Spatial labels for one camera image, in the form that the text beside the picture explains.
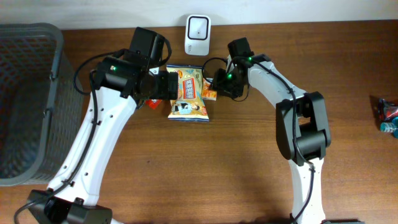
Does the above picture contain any orange tissue pack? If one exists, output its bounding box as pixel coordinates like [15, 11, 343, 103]
[201, 78, 217, 101]

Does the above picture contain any yellow wet wipes pack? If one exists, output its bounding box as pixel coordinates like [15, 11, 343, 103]
[166, 65, 209, 122]

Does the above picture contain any red snack bag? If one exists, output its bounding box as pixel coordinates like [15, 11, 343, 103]
[146, 99, 162, 110]

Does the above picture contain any black red snack packet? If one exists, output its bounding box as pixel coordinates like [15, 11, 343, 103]
[377, 98, 397, 122]

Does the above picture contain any teal mouthwash bottle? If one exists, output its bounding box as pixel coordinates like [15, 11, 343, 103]
[380, 117, 398, 139]

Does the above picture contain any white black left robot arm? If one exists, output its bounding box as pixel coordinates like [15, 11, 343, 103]
[24, 27, 178, 223]

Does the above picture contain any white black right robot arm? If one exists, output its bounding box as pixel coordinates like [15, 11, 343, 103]
[211, 37, 331, 223]

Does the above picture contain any grey plastic mesh basket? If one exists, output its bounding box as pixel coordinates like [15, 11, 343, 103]
[1, 23, 83, 187]

